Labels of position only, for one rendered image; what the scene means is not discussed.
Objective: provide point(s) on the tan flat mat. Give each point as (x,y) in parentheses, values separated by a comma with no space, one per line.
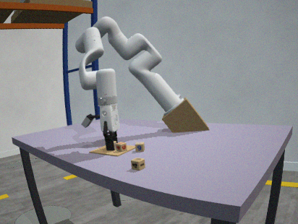
(103,151)

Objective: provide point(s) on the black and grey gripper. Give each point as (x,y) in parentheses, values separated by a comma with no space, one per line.
(109,122)

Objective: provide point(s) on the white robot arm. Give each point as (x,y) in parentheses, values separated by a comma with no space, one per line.
(105,79)

